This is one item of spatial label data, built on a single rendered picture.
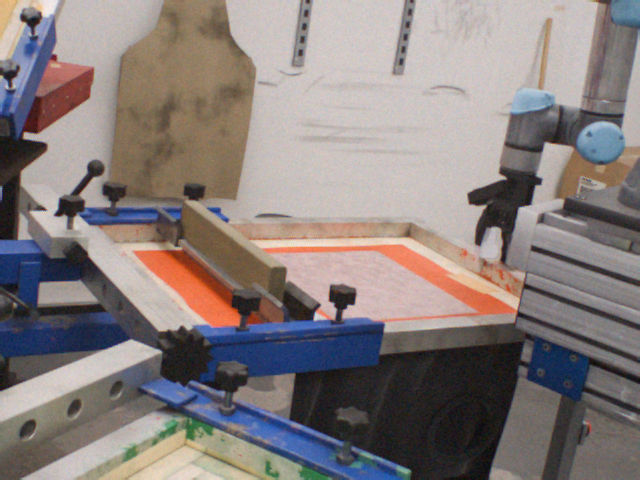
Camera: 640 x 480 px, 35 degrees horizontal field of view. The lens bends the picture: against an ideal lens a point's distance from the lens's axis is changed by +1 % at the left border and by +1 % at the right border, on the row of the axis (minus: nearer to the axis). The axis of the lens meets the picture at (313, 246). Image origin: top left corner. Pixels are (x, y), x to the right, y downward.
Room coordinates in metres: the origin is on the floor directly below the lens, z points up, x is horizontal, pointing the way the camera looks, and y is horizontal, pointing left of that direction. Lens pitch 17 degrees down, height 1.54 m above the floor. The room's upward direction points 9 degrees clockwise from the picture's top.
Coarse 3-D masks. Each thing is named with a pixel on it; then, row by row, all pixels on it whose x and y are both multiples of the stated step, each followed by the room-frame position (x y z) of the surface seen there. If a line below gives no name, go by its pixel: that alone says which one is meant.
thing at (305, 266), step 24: (144, 264) 1.68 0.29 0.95; (168, 264) 1.70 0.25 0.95; (192, 264) 1.72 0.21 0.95; (288, 264) 1.81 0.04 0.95; (312, 264) 1.83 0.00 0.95; (336, 264) 1.85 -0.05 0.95; (360, 264) 1.88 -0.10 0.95; (384, 264) 1.90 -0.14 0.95; (408, 264) 1.93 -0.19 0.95; (432, 264) 1.96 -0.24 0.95; (192, 288) 1.60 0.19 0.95; (216, 288) 1.61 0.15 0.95
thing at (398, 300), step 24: (312, 288) 1.69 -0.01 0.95; (360, 288) 1.73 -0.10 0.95; (384, 288) 1.75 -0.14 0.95; (408, 288) 1.78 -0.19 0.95; (432, 288) 1.80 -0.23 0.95; (456, 288) 1.82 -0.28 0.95; (216, 312) 1.50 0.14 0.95; (360, 312) 1.61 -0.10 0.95; (384, 312) 1.63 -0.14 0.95; (408, 312) 1.65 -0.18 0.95; (432, 312) 1.66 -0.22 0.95; (456, 312) 1.68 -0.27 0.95; (480, 312) 1.71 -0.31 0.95; (504, 312) 1.73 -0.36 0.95
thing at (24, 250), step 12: (12, 240) 1.45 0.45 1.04; (24, 240) 1.46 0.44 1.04; (0, 252) 1.39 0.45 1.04; (12, 252) 1.40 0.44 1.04; (24, 252) 1.41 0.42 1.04; (36, 252) 1.41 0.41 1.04; (0, 264) 1.39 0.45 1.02; (12, 264) 1.40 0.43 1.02; (48, 264) 1.42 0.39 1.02; (60, 264) 1.43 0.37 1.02; (72, 264) 1.44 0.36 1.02; (0, 276) 1.39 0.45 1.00; (12, 276) 1.40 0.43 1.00; (48, 276) 1.42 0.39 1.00; (60, 276) 1.43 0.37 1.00; (72, 276) 1.44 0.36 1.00
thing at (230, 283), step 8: (184, 240) 1.73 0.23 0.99; (184, 248) 1.70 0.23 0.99; (192, 248) 1.69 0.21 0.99; (192, 256) 1.67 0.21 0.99; (200, 256) 1.65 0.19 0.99; (208, 264) 1.62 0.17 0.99; (216, 272) 1.59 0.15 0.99; (224, 272) 1.59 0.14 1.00; (224, 280) 1.56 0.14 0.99; (232, 280) 1.55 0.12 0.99; (232, 288) 1.53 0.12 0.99; (240, 288) 1.52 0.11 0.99
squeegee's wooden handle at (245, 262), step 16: (192, 208) 1.73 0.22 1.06; (192, 224) 1.72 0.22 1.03; (208, 224) 1.66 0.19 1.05; (224, 224) 1.65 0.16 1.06; (192, 240) 1.71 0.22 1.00; (208, 240) 1.65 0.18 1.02; (224, 240) 1.60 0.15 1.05; (240, 240) 1.57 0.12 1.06; (208, 256) 1.65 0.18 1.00; (224, 256) 1.60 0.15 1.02; (240, 256) 1.55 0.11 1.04; (256, 256) 1.51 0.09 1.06; (240, 272) 1.54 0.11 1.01; (256, 272) 1.50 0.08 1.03; (272, 272) 1.46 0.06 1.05; (272, 288) 1.46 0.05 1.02
